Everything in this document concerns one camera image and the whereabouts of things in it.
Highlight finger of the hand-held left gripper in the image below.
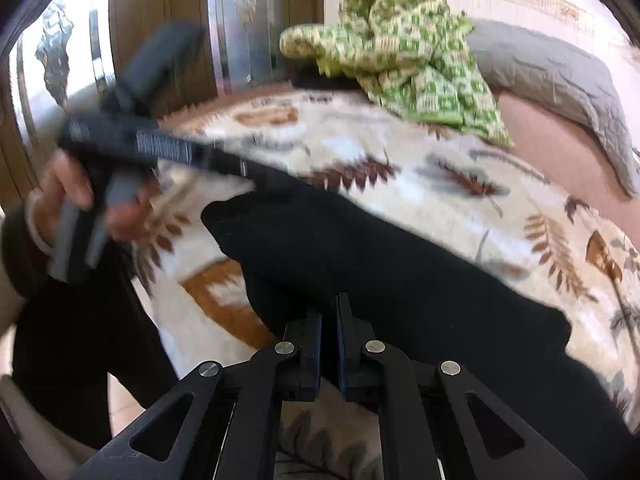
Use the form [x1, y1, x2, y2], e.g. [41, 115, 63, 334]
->
[202, 142, 268, 193]

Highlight leaf print blanket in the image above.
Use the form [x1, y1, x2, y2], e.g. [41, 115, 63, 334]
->
[125, 87, 640, 480]

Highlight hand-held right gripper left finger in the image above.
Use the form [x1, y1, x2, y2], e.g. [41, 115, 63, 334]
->
[65, 307, 323, 480]

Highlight pink upholstered sofa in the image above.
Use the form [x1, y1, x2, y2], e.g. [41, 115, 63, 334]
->
[492, 87, 640, 241]

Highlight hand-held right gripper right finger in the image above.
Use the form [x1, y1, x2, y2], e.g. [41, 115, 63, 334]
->
[336, 292, 588, 480]

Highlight person's left hand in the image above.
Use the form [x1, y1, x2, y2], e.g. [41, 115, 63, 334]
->
[27, 152, 161, 257]

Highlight black pants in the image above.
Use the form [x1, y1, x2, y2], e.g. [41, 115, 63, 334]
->
[200, 170, 640, 480]

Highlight green patterned quilt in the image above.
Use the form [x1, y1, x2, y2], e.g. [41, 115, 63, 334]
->
[279, 0, 513, 148]

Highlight dark wall ornament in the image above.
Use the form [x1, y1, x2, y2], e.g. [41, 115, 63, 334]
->
[34, 0, 76, 107]

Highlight person's leg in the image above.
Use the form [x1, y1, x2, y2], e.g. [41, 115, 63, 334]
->
[12, 255, 178, 453]

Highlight wooden door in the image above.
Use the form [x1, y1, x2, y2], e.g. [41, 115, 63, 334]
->
[109, 0, 221, 121]

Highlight mirrored metal door panel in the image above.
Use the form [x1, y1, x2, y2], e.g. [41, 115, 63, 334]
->
[207, 0, 326, 92]

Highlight grey quilted blanket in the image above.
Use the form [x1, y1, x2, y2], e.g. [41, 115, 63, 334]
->
[467, 20, 640, 198]

